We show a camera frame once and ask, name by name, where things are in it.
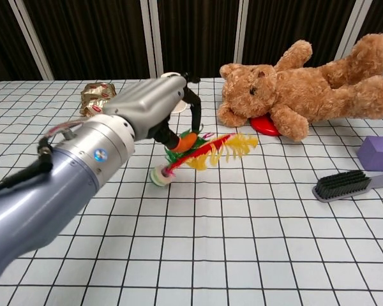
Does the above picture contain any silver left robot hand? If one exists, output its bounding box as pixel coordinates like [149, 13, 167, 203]
[102, 72, 202, 152]

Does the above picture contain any colourful feather shuttlecock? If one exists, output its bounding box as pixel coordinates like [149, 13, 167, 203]
[149, 128, 259, 187]

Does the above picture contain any white paper cup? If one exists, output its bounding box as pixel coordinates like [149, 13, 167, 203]
[161, 72, 188, 115]

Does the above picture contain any crumpled gold foil wrapper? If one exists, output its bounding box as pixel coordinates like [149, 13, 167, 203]
[79, 82, 116, 117]

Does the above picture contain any red round disc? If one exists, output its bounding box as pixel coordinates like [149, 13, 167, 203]
[250, 115, 283, 138]

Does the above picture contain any brown teddy bear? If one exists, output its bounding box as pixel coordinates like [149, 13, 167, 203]
[217, 33, 383, 143]

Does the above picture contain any checkered white tablecloth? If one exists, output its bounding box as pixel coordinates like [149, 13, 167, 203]
[0, 76, 383, 306]

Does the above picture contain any grey brush with black bristles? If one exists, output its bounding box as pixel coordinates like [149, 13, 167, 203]
[312, 170, 383, 204]

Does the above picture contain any purple foam block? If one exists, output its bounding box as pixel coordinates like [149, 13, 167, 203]
[357, 135, 383, 173]

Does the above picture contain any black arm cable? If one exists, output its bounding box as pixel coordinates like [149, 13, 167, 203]
[0, 128, 71, 198]

